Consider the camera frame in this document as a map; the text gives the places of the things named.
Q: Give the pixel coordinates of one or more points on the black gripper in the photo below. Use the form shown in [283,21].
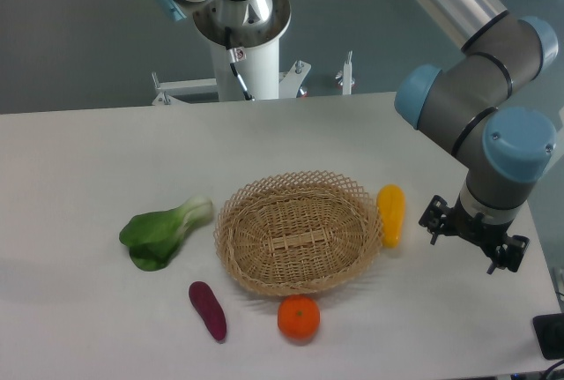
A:
[505,252]

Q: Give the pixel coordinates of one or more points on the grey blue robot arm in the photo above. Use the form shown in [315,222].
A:
[506,150]

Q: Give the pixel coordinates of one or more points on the green bok choy vegetable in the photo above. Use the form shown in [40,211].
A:
[154,238]

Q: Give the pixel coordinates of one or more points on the yellow pepper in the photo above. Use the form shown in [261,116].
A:
[391,205]

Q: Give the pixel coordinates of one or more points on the black device at table edge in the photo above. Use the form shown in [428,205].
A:
[549,333]

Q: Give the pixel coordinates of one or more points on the woven wicker basket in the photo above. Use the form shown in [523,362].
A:
[298,233]

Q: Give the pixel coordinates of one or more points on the orange tangerine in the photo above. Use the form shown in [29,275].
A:
[299,317]

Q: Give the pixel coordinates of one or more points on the purple sweet potato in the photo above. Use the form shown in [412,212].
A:
[208,308]

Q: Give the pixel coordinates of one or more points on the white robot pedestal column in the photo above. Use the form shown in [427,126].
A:
[247,33]

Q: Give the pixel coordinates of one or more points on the white pedestal base frame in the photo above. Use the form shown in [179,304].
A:
[290,84]

